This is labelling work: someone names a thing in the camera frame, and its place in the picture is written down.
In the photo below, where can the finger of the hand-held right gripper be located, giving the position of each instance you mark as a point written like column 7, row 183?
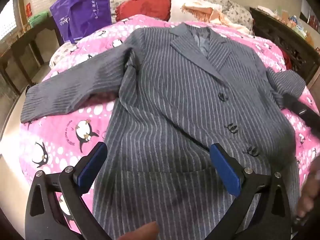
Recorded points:
column 302, row 112

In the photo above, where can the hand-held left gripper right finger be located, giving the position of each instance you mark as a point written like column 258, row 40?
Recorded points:
column 225, row 172

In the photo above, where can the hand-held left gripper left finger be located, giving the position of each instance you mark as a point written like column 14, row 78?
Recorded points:
column 91, row 162

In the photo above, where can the grey striped suit jacket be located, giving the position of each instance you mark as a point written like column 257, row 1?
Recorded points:
column 175, row 92

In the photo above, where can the person's right hand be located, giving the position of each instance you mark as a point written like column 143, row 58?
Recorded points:
column 308, row 192

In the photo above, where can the person's left hand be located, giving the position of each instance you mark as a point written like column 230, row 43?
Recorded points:
column 140, row 232

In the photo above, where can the pink penguin printed blanket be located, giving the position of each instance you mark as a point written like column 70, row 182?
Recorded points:
column 57, row 130

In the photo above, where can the red cloth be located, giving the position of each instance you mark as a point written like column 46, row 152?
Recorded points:
column 287, row 60

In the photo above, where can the dark carved wooden cabinet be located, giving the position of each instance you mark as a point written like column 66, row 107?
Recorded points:
column 280, row 35

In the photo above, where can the pile of small packages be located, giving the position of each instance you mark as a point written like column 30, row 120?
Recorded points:
column 292, row 21

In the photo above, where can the dark wooden table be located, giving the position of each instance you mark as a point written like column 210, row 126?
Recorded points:
column 32, row 35

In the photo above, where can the white pillow with orange cloth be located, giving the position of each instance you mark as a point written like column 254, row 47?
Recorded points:
column 195, row 10

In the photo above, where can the purple tote bag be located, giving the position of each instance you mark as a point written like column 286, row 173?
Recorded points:
column 80, row 12

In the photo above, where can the green basket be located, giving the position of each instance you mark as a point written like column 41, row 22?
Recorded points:
column 37, row 18

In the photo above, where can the window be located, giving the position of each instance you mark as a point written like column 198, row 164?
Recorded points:
column 7, row 22

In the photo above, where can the red pillow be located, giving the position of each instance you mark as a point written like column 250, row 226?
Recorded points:
column 145, row 5

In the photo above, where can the red wall sign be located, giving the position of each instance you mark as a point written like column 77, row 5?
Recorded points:
column 28, row 9

